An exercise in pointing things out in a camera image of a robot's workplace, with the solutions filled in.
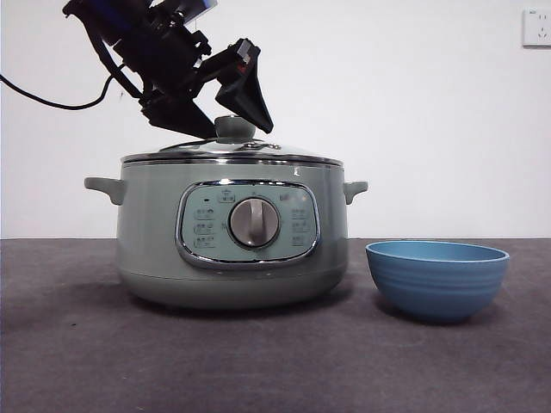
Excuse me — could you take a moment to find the blue ribbed bowl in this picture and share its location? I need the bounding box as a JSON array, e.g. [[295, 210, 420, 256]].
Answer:
[[364, 240, 511, 325]]

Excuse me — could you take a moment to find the white wall socket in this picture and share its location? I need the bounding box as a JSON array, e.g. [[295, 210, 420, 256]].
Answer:
[[522, 9, 551, 49]]

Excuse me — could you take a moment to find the pale green electric steamer pot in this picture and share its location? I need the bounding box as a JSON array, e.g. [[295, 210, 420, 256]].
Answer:
[[84, 162, 370, 311]]

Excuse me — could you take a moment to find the left wrist grey camera box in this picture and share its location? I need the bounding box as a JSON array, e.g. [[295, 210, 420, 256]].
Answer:
[[171, 0, 217, 21]]

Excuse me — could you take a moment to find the glass lid with green knob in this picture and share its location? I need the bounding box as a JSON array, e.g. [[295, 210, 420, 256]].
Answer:
[[121, 114, 344, 167]]

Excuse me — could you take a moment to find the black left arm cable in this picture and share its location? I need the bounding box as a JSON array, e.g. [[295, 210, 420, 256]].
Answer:
[[0, 73, 143, 111]]

